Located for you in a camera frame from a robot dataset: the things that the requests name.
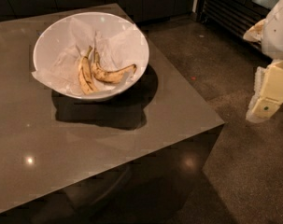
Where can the white paper liner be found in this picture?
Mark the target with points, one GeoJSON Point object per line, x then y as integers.
{"type": "Point", "coordinates": [116, 47]}

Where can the black slatted radiator grille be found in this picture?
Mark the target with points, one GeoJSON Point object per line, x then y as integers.
{"type": "Point", "coordinates": [236, 16]}

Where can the spotted banana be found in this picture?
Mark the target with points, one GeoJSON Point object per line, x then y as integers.
{"type": "Point", "coordinates": [112, 77]}
{"type": "Point", "coordinates": [85, 74]}

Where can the white bowl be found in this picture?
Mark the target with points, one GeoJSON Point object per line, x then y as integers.
{"type": "Point", "coordinates": [53, 38]}

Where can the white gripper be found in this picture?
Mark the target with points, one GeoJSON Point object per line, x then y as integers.
{"type": "Point", "coordinates": [277, 32]}

